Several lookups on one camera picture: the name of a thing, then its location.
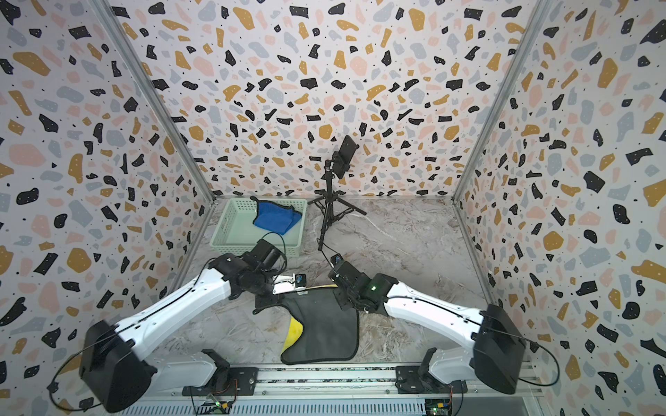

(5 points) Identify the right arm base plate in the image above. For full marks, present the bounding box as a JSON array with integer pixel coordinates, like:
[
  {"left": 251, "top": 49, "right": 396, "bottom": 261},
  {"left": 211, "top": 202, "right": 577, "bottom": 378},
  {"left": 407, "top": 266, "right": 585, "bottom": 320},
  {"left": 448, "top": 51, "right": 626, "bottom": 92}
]
[{"left": 395, "top": 348, "right": 468, "bottom": 395}]

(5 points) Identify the black tripod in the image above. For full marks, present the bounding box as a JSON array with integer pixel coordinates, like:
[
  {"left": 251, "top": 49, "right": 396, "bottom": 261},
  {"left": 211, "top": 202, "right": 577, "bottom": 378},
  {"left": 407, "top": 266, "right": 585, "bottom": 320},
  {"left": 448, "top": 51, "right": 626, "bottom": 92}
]
[{"left": 308, "top": 159, "right": 367, "bottom": 251}]

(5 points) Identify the green circuit board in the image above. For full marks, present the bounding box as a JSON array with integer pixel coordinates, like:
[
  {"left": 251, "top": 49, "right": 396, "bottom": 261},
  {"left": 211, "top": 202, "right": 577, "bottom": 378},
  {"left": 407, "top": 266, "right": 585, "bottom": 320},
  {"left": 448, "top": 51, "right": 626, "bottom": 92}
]
[
  {"left": 424, "top": 399, "right": 452, "bottom": 416},
  {"left": 196, "top": 400, "right": 232, "bottom": 416}
]

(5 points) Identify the right green circuit board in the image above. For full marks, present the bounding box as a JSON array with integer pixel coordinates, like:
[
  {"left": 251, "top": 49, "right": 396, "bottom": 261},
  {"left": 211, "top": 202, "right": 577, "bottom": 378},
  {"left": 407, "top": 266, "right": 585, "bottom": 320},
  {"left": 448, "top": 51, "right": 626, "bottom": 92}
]
[{"left": 424, "top": 399, "right": 452, "bottom": 416}]

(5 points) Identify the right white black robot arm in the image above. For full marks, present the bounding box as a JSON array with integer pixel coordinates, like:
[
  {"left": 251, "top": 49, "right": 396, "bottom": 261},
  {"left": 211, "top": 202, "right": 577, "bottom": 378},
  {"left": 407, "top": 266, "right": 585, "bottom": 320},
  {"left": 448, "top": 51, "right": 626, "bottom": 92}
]
[{"left": 329, "top": 255, "right": 527, "bottom": 395}]

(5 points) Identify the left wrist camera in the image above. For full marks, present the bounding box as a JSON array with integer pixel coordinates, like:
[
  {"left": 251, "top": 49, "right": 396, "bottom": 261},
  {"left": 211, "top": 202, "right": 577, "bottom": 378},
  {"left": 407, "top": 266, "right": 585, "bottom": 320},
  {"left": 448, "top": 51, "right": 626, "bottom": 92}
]
[{"left": 293, "top": 273, "right": 307, "bottom": 291}]

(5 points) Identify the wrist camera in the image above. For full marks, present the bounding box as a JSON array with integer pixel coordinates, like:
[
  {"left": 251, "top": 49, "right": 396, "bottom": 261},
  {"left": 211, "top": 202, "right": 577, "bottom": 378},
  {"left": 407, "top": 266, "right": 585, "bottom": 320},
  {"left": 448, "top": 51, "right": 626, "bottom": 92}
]
[
  {"left": 331, "top": 253, "right": 343, "bottom": 267},
  {"left": 293, "top": 273, "right": 307, "bottom": 291}
]

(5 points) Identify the black phone on tripod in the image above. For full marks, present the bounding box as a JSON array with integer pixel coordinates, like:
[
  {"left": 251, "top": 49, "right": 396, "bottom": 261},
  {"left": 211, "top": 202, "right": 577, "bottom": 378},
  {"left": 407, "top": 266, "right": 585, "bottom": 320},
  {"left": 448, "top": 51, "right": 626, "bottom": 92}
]
[{"left": 332, "top": 135, "right": 359, "bottom": 180}]

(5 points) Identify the mint green plastic basket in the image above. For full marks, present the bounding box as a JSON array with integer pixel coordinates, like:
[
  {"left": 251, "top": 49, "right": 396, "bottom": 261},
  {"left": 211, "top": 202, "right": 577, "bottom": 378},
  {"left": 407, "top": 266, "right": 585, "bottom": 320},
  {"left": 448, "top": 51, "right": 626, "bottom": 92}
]
[{"left": 210, "top": 198, "right": 308, "bottom": 258}]

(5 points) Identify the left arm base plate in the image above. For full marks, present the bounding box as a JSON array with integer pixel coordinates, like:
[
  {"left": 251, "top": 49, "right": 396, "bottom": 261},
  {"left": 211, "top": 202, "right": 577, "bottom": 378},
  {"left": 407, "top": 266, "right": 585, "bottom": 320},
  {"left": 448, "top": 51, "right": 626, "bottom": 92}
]
[{"left": 181, "top": 348, "right": 258, "bottom": 397}]

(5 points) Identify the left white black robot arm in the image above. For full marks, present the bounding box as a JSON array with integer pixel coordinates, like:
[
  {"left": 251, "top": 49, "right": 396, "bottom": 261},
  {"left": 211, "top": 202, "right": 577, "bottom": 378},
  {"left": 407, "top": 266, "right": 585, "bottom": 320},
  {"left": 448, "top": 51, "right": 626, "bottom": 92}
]
[{"left": 79, "top": 239, "right": 306, "bottom": 414}]

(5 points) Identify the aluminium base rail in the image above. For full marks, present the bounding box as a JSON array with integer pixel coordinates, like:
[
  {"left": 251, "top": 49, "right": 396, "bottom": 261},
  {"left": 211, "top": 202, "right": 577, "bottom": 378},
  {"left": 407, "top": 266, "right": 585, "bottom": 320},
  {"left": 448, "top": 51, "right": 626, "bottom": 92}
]
[{"left": 123, "top": 363, "right": 549, "bottom": 415}]

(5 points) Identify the blue grey dishcloth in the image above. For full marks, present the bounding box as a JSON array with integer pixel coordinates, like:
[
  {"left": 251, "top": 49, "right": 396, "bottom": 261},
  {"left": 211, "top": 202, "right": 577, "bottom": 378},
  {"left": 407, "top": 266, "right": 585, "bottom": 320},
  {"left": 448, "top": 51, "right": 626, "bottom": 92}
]
[{"left": 251, "top": 197, "right": 303, "bottom": 236}]

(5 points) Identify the yellow grey dishcloth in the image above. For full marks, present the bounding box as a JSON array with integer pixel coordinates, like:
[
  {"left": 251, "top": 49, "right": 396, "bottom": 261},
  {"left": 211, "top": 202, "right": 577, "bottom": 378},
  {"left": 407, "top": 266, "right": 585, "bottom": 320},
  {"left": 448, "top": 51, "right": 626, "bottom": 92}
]
[{"left": 253, "top": 286, "right": 360, "bottom": 365}]

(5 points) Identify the left green circuit board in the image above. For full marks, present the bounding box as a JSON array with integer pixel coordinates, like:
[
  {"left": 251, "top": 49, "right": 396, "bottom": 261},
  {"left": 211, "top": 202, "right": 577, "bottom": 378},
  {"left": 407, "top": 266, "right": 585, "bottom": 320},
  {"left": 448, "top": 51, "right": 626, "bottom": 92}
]
[{"left": 196, "top": 400, "right": 232, "bottom": 416}]

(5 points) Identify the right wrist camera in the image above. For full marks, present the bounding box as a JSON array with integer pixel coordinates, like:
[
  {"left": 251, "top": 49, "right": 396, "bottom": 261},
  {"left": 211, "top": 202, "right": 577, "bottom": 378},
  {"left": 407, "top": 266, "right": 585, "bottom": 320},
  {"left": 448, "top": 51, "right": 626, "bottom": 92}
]
[{"left": 331, "top": 253, "right": 343, "bottom": 267}]

